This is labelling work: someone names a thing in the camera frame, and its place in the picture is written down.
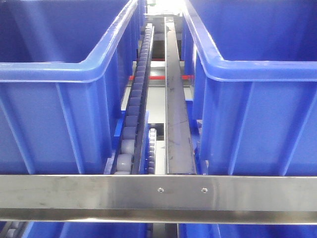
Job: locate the stainless steel shelf rack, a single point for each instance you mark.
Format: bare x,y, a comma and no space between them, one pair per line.
159,198

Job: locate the grey roller conveyor track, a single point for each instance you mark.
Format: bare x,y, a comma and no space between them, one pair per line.
131,155

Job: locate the right blue storage bin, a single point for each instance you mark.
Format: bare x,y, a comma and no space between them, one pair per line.
255,68

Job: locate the blue storage bin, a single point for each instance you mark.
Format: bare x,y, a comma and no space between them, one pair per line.
255,68
64,67

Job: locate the left blue storage bin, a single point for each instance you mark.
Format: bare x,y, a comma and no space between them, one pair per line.
64,67

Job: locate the steel divider rail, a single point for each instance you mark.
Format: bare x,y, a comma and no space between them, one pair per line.
179,153

